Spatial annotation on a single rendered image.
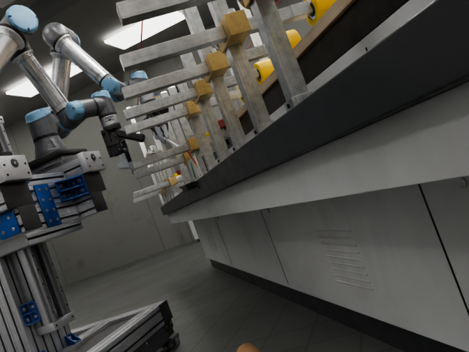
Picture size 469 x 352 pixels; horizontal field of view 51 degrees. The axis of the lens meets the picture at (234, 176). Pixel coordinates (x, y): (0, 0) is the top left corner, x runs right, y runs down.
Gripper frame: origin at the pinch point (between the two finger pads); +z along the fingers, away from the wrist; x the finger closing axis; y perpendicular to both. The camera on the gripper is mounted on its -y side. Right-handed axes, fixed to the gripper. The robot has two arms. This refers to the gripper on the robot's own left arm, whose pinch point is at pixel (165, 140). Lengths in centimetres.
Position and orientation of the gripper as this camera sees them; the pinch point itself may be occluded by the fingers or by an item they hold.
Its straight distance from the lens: 235.0
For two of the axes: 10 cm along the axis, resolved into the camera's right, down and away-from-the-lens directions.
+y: -5.1, 2.2, 8.3
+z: 3.5, 9.4, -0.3
